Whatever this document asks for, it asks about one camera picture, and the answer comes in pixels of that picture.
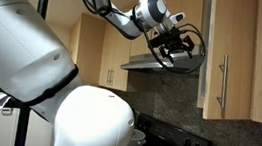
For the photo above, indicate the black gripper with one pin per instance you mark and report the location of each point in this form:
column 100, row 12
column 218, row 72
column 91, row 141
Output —
column 177, row 38

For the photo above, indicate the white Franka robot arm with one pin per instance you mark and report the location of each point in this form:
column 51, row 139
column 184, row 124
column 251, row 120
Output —
column 22, row 53

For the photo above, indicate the stainless steel range hood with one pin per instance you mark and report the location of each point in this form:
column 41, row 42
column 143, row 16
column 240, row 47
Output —
column 138, row 64

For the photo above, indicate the black electric stove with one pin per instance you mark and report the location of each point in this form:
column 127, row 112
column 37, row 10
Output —
column 169, row 145

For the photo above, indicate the black tripod stand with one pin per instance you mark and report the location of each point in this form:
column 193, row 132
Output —
column 22, row 130

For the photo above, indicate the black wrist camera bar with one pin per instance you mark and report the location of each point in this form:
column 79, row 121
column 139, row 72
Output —
column 156, row 42

